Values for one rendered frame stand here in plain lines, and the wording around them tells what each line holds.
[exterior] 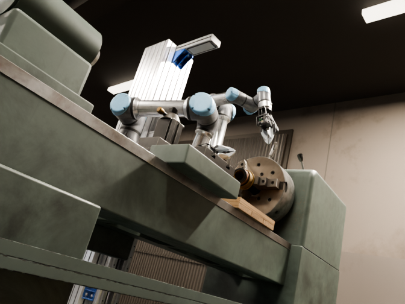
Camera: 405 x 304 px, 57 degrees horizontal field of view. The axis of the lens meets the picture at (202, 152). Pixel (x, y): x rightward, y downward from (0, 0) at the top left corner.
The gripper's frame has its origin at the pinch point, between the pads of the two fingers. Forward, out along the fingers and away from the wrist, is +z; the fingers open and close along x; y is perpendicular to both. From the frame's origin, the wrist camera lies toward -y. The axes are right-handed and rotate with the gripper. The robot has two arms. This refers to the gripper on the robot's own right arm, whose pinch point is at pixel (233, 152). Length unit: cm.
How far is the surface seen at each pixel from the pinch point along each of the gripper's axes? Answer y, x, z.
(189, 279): -277, -40, -239
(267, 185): -21.1, -9.8, 5.5
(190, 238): 36, -42, 9
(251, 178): -14.8, -7.5, 0.6
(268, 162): -26.4, 3.2, 3.1
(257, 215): -0.3, -27.9, 11.6
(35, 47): 93, -8, 6
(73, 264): 84, -54, 22
